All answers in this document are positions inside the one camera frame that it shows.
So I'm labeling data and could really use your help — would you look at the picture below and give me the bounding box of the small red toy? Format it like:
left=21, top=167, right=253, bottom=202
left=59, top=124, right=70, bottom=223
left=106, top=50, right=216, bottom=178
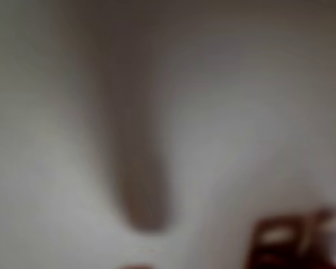
left=245, top=208, right=336, bottom=269

